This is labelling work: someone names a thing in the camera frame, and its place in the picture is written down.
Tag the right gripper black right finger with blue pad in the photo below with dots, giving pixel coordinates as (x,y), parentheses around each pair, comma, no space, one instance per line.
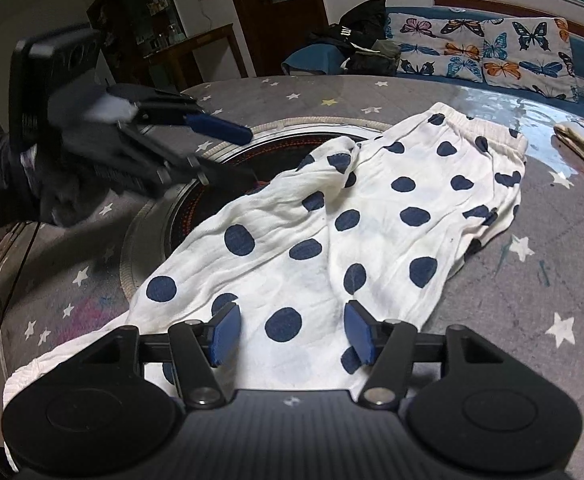
(390,348)

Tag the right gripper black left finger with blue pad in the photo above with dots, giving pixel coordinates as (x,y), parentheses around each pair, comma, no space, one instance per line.
(194,349)

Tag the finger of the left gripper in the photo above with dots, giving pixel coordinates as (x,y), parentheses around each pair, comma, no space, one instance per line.
(172,168)
(162,108)

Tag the white navy polka dot garment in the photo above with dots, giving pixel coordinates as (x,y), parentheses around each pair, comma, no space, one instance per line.
(385,222)

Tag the black clothes pile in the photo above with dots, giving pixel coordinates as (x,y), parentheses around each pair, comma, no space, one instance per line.
(361,38)

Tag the round induction cooktop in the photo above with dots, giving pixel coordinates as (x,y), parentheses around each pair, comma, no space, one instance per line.
(160,227)

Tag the dark display shelf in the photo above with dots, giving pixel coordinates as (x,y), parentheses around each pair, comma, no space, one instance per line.
(132,31)

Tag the dark wooden door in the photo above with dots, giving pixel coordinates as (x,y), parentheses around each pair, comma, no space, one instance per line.
(274,29)

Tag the left butterfly print cushion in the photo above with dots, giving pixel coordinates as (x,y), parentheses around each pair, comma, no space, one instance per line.
(452,48)

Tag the butterfly print cushion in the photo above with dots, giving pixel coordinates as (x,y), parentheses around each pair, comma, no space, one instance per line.
(539,58)
(452,48)

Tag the right butterfly print cushion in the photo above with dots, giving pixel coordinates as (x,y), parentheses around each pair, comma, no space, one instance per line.
(539,58)

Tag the blue sofa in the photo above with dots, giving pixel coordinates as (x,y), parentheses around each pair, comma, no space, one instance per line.
(321,59)

